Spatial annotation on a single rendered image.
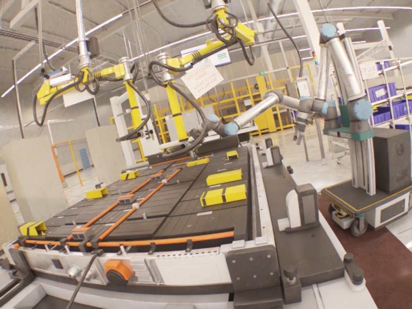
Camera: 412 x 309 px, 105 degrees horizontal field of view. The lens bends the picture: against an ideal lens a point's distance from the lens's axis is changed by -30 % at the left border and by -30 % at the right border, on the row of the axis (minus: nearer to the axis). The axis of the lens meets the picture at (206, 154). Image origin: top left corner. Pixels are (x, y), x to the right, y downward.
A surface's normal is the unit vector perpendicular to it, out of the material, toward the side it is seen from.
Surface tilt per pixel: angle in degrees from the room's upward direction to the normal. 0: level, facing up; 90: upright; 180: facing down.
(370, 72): 90
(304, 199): 90
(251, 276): 90
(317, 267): 0
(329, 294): 0
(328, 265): 0
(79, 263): 90
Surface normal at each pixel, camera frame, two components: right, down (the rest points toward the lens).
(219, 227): -0.25, -0.96
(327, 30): -0.47, 0.11
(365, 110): -0.39, 0.32
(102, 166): -0.18, 0.18
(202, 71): 0.37, 0.04
